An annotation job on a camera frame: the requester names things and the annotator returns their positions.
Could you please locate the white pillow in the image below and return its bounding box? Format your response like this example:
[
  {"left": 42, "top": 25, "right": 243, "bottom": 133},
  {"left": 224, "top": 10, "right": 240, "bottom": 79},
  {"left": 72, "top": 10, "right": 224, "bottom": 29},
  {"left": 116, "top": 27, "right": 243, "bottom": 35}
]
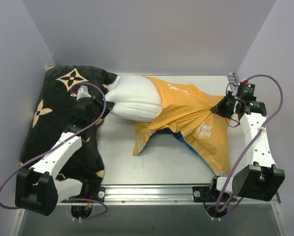
[{"left": 105, "top": 75, "right": 162, "bottom": 122}]

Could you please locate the blue and yellow pillowcase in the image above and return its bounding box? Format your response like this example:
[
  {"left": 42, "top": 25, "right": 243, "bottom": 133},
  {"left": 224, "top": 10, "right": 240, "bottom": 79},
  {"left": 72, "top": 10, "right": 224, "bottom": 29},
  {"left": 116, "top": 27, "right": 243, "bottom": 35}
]
[{"left": 133, "top": 77, "right": 231, "bottom": 177}]

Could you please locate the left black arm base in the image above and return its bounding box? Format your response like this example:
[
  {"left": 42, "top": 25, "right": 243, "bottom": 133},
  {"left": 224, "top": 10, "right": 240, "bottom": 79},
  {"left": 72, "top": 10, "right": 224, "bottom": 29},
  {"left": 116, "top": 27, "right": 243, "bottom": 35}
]
[{"left": 85, "top": 186, "right": 106, "bottom": 203}]

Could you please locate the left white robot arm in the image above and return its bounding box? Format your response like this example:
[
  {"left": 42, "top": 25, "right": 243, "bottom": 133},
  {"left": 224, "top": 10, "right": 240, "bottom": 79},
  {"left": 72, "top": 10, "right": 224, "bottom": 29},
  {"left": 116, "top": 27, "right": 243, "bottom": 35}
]
[{"left": 15, "top": 97, "right": 115, "bottom": 216}]

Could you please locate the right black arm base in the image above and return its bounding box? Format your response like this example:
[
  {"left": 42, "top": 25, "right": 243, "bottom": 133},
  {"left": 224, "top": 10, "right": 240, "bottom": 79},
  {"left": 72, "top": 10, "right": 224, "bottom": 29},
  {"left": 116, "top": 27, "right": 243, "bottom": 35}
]
[{"left": 192, "top": 185, "right": 234, "bottom": 205}]

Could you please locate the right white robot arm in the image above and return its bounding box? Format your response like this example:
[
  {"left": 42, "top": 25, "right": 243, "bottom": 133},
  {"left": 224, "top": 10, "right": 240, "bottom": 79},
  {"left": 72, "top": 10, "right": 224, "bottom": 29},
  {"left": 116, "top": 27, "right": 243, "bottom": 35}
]
[{"left": 207, "top": 83, "right": 285, "bottom": 202}]

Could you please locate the black floral pillow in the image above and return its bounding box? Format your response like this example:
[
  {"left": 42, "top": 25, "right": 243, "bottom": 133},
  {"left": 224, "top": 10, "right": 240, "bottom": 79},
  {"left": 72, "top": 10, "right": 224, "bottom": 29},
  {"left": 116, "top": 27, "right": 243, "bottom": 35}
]
[{"left": 20, "top": 65, "right": 117, "bottom": 199}]

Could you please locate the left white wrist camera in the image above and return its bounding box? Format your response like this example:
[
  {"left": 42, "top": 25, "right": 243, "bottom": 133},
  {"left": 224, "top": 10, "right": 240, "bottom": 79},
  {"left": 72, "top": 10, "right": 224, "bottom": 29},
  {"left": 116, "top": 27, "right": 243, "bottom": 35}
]
[{"left": 70, "top": 85, "right": 91, "bottom": 100}]

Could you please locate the aluminium front rail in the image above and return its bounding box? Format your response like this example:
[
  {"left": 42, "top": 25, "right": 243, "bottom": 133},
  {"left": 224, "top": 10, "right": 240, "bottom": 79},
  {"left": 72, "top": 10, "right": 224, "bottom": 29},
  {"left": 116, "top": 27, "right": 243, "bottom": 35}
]
[{"left": 18, "top": 184, "right": 280, "bottom": 206}]

